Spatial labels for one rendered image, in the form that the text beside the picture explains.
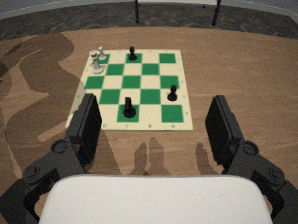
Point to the green and cream chessboard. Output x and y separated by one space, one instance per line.
148 81

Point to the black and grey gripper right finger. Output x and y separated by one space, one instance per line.
241 157

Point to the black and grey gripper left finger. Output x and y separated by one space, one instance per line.
68 156

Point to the white chess pawn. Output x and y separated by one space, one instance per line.
102 56

